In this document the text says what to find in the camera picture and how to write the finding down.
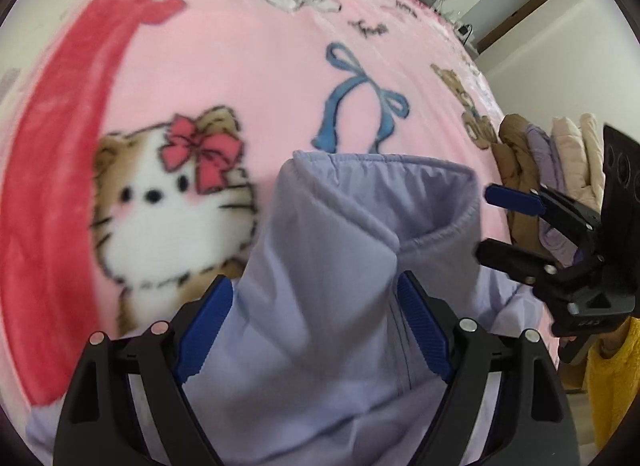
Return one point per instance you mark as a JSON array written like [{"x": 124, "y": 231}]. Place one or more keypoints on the grey nightstand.
[{"x": 467, "y": 38}]

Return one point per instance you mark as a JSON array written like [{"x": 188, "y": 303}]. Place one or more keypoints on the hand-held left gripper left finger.
[{"x": 205, "y": 331}]

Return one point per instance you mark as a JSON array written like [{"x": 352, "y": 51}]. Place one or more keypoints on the cream quilted folded jacket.
[{"x": 575, "y": 145}]

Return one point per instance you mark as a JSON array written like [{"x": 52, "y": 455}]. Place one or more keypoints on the pink cartoon printed blanket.
[{"x": 275, "y": 70}]

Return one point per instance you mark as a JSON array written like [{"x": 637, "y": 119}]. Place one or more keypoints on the brown folded jacket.
[{"x": 512, "y": 155}]

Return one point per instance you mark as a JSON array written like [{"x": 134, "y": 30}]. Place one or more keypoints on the lavender puffer jacket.
[{"x": 325, "y": 246}]

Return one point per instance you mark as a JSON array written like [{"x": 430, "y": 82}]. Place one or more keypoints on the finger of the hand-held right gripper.
[
  {"x": 510, "y": 258},
  {"x": 515, "y": 200}
]

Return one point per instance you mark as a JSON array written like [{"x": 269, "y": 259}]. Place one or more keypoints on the purple folded jacket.
[{"x": 542, "y": 155}]

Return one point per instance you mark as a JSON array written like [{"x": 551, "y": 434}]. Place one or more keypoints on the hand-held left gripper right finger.
[{"x": 425, "y": 331}]

